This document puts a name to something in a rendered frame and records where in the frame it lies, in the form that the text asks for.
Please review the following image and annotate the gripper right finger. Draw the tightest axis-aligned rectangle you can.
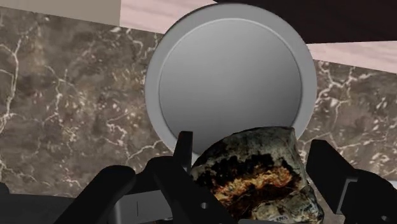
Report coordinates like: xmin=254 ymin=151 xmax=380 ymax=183
xmin=305 ymin=139 xmax=397 ymax=224

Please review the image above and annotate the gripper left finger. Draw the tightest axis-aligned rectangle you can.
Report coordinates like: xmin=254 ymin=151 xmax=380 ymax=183
xmin=54 ymin=131 xmax=237 ymax=224

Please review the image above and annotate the mottled dark green brown lump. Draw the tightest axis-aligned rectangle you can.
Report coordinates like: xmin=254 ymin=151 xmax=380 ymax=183
xmin=190 ymin=126 xmax=325 ymax=224

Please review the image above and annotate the grey round plate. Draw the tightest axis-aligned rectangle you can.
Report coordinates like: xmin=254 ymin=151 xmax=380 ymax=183
xmin=144 ymin=3 xmax=317 ymax=164

